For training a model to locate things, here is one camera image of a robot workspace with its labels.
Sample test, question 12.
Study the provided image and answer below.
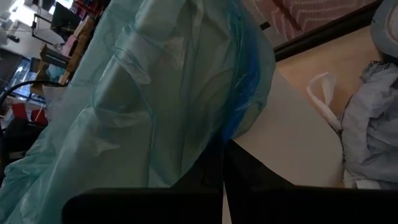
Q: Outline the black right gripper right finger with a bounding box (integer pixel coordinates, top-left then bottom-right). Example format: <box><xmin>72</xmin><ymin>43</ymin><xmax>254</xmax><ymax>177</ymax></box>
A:
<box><xmin>224</xmin><ymin>139</ymin><xmax>398</xmax><ymax>224</ymax></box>

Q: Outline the teal drawstring trash bag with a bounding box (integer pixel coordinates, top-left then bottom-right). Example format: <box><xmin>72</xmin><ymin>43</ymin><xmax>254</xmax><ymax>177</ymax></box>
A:
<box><xmin>0</xmin><ymin>0</ymin><xmax>277</xmax><ymax>224</ymax></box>

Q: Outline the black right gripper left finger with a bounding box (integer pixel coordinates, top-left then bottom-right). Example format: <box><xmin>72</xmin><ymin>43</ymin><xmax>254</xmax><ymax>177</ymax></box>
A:
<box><xmin>62</xmin><ymin>141</ymin><xmax>224</xmax><ymax>224</ymax></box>

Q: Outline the pink chevron cloth cover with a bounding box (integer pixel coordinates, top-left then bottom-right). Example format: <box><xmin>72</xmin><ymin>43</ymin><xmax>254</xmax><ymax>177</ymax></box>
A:
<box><xmin>245</xmin><ymin>0</ymin><xmax>379</xmax><ymax>41</ymax></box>

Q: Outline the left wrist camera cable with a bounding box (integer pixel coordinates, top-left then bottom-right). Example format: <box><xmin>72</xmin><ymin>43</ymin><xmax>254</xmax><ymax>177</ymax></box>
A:
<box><xmin>0</xmin><ymin>80</ymin><xmax>68</xmax><ymax>106</ymax></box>

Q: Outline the black aluminium table frame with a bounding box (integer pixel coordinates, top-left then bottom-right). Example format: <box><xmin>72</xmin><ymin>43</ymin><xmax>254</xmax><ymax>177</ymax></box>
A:
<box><xmin>273</xmin><ymin>0</ymin><xmax>383</xmax><ymax>62</ymax></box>

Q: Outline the white plastic trash bin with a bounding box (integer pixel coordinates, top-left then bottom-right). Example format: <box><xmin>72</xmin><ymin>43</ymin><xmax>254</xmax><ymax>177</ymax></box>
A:
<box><xmin>231</xmin><ymin>68</ymin><xmax>346</xmax><ymax>187</ymax></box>

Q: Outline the grey plastic bag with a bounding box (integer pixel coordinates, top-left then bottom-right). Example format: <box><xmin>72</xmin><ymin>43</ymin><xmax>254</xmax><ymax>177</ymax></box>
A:
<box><xmin>306</xmin><ymin>0</ymin><xmax>398</xmax><ymax>190</ymax></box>

